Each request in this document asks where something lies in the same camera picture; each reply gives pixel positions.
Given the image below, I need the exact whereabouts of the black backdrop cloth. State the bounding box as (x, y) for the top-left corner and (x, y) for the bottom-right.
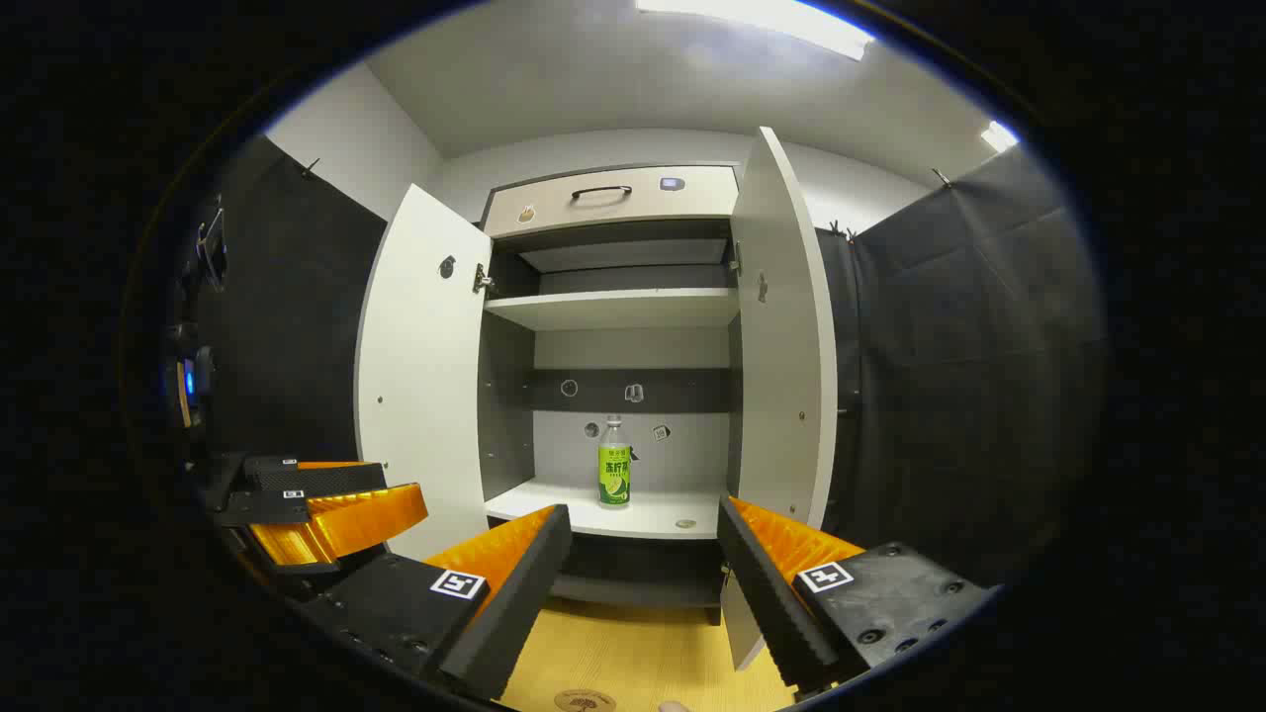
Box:
(173, 136), (1106, 594)

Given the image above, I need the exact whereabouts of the white cabinet door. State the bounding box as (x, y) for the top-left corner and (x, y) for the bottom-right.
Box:
(354, 183), (495, 561)
(719, 126), (841, 673)

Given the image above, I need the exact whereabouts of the green label plastic bottle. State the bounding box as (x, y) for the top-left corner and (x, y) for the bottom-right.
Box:
(597, 415), (633, 510)

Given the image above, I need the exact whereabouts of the long ceiling light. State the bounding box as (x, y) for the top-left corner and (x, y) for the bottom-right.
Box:
(635, 0), (877, 62)

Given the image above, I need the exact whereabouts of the beige cabinet drawer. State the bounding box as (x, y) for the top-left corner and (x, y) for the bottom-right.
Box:
(484, 165), (741, 239)

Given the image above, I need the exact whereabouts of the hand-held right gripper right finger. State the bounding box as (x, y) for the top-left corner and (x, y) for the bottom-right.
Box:
(716, 496), (998, 693)

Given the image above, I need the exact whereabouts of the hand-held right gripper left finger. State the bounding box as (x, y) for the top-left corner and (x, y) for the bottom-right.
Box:
(297, 504), (575, 701)

